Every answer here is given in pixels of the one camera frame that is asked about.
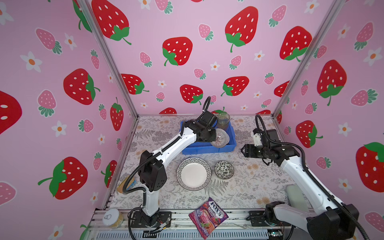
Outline purple striped bowl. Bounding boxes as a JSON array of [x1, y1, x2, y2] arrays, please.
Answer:
[[211, 128, 230, 148]]

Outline yellow transparent cup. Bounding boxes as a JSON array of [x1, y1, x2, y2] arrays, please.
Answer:
[[217, 121, 230, 131]]

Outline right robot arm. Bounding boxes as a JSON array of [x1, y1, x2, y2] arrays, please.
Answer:
[[241, 143, 369, 240]]

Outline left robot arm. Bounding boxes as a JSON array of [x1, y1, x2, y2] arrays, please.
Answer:
[[123, 117, 217, 222]]

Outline blue plastic bin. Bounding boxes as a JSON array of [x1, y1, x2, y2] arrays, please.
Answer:
[[182, 122, 237, 155]]

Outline white plate with patterned rim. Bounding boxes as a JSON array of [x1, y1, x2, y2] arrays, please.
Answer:
[[177, 158, 212, 192]]

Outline pale green oblong case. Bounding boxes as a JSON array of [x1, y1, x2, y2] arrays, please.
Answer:
[[286, 185, 309, 212]]

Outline purple Fox's candy bag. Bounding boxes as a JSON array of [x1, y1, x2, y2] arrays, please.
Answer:
[[189, 197, 229, 240]]

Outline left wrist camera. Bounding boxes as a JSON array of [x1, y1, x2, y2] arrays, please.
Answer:
[[196, 111, 218, 128]]

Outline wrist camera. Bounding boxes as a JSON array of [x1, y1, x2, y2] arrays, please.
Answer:
[[251, 128, 281, 148], [196, 111, 218, 128]]

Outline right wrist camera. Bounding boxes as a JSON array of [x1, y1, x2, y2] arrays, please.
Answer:
[[251, 128, 281, 148]]

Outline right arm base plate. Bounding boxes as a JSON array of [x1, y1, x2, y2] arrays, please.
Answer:
[[246, 211, 284, 227]]

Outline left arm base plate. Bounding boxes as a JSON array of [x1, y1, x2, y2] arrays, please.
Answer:
[[131, 211, 172, 228]]

